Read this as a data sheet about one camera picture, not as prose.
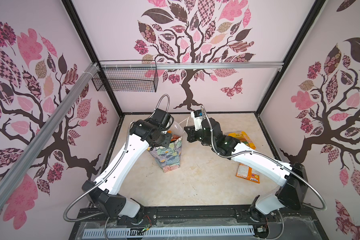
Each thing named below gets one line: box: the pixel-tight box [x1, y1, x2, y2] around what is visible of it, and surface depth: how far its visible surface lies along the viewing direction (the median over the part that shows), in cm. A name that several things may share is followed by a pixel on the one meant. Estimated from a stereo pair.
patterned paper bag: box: [147, 121, 184, 173], surface depth 79 cm
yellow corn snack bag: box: [228, 131, 256, 150], surface depth 100 cm
